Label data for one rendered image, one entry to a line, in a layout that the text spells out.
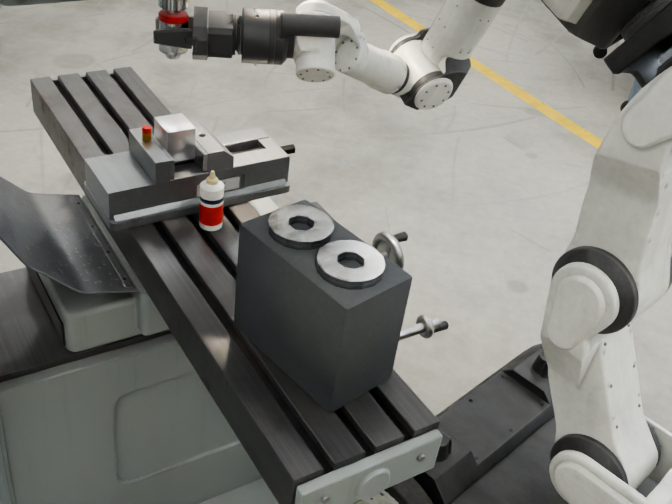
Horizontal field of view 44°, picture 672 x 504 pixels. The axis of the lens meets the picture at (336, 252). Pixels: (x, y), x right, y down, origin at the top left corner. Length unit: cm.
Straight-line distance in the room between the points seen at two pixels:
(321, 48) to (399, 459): 66
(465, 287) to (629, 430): 155
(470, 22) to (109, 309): 79
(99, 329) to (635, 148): 91
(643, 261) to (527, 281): 181
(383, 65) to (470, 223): 189
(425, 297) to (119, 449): 146
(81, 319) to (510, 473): 82
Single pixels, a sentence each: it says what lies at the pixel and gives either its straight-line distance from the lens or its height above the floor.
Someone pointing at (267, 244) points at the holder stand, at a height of 112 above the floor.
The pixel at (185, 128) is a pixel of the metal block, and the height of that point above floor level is 108.
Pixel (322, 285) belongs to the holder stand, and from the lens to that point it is 104.
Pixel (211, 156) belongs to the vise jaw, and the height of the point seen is 104.
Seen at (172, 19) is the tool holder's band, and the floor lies 127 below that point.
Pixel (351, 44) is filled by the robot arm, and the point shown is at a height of 122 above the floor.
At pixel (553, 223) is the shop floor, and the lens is 347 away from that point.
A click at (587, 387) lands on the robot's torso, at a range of 144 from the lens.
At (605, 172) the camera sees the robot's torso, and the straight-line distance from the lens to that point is 125.
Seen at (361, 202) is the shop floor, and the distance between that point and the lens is 332.
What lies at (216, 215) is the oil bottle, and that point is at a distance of 142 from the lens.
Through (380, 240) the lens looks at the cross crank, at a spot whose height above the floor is 66.
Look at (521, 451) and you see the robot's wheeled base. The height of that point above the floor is 57.
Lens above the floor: 176
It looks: 36 degrees down
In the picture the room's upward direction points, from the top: 8 degrees clockwise
